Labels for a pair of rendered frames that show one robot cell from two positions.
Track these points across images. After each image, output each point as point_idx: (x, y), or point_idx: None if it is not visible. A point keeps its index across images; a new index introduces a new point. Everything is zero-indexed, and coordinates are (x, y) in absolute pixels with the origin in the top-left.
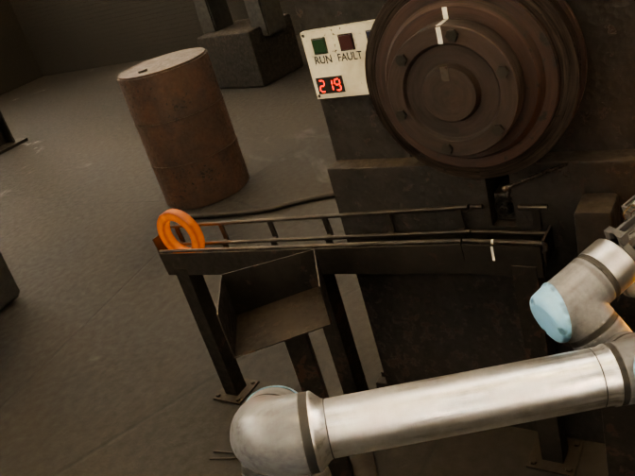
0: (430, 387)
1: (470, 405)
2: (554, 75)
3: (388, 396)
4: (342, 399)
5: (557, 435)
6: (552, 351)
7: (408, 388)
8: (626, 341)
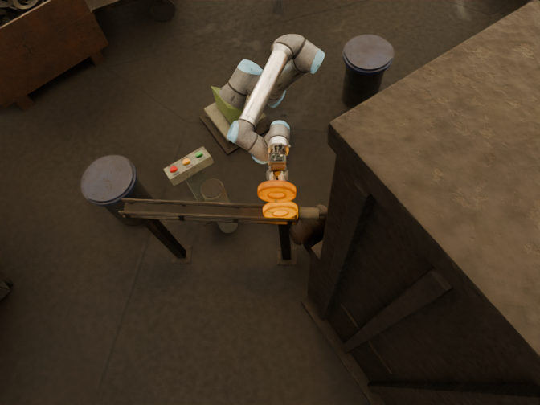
0: (266, 74)
1: (256, 83)
2: None
3: (271, 64)
4: (278, 55)
5: None
6: None
7: (269, 69)
8: (244, 125)
